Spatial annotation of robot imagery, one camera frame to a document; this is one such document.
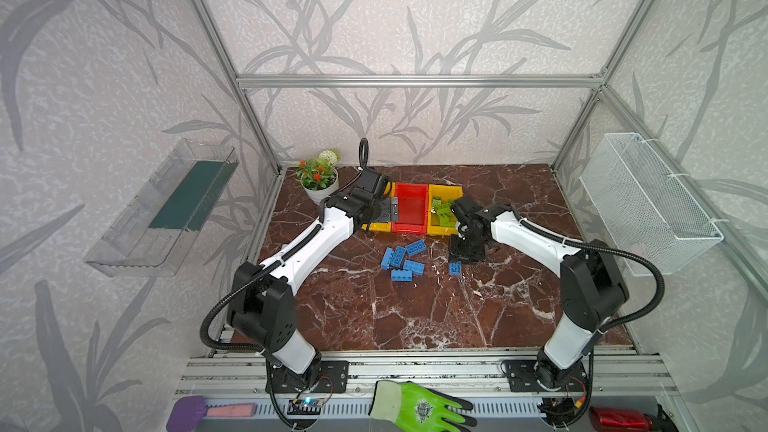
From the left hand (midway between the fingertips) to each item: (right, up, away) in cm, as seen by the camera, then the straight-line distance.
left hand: (384, 199), depth 86 cm
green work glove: (+8, -49, -17) cm, 52 cm away
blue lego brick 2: (+4, -19, +8) cm, 20 cm away
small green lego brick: (+17, -1, +20) cm, 27 cm away
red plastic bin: (+9, -4, +25) cm, 27 cm away
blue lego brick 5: (+5, -23, +3) cm, 24 cm away
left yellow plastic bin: (-2, -10, +14) cm, 17 cm away
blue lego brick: (0, -18, +7) cm, 20 cm away
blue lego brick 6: (+21, -20, +1) cm, 29 cm away
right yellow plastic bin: (+21, +2, +19) cm, 28 cm away
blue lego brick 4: (+10, -21, +5) cm, 24 cm away
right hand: (+20, -16, +3) cm, 26 cm away
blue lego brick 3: (+10, -16, +10) cm, 21 cm away
